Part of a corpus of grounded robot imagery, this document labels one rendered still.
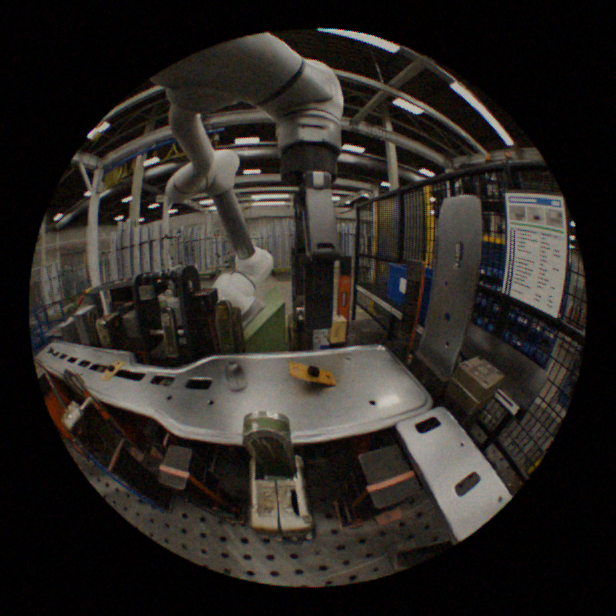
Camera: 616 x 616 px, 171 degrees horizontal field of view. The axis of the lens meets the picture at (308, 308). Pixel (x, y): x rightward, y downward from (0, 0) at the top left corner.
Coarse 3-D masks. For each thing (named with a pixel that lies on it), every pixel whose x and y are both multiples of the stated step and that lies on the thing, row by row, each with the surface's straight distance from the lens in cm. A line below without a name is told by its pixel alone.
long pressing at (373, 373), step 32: (64, 352) 91; (96, 352) 72; (128, 352) 60; (288, 352) 42; (320, 352) 42; (352, 352) 43; (384, 352) 45; (96, 384) 54; (128, 384) 47; (224, 384) 36; (256, 384) 35; (288, 384) 34; (320, 384) 34; (352, 384) 35; (384, 384) 36; (416, 384) 38; (160, 416) 36; (192, 416) 33; (224, 416) 31; (288, 416) 29; (320, 416) 29; (352, 416) 30; (384, 416) 31
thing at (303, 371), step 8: (288, 368) 32; (296, 368) 33; (304, 368) 34; (312, 368) 34; (296, 376) 31; (304, 376) 32; (312, 376) 33; (320, 376) 34; (328, 376) 35; (328, 384) 33
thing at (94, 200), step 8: (80, 168) 448; (104, 168) 475; (96, 176) 469; (88, 184) 450; (96, 184) 459; (96, 200) 452; (96, 208) 449; (96, 216) 446; (88, 224) 448; (96, 224) 443; (88, 232) 444; (96, 232) 440; (88, 240) 442; (96, 240) 438; (96, 248) 436; (96, 256) 434; (96, 264) 432; (96, 272) 430; (96, 280) 428; (104, 304) 439
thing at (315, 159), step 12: (288, 156) 26; (300, 156) 25; (312, 156) 25; (324, 156) 25; (288, 168) 25; (300, 168) 24; (312, 168) 24; (324, 168) 25; (336, 168) 27; (288, 180) 27; (300, 180) 27
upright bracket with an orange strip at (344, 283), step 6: (342, 258) 43; (348, 258) 43; (342, 264) 43; (348, 264) 44; (342, 270) 43; (348, 270) 44; (342, 276) 44; (348, 276) 44; (342, 282) 44; (348, 282) 44; (342, 288) 44; (348, 288) 45; (342, 294) 44; (348, 294) 45; (342, 300) 45; (348, 300) 45; (342, 306) 45; (348, 306) 46; (336, 312) 47; (342, 312) 46; (348, 312) 46; (348, 318) 47; (348, 324) 48
